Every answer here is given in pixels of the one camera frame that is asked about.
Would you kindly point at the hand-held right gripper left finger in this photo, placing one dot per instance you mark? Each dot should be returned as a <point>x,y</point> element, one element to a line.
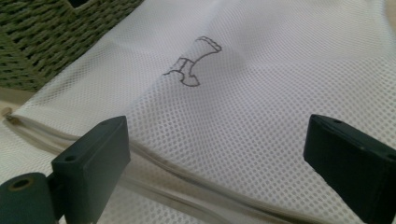
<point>93,168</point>

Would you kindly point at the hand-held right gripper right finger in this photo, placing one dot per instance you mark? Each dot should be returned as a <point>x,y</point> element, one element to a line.
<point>355,168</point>

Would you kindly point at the white mesh laundry bag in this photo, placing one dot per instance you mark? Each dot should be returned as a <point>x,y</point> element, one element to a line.
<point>249,109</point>

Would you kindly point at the green woven basket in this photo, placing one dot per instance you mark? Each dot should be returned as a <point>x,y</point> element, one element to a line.
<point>46,37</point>

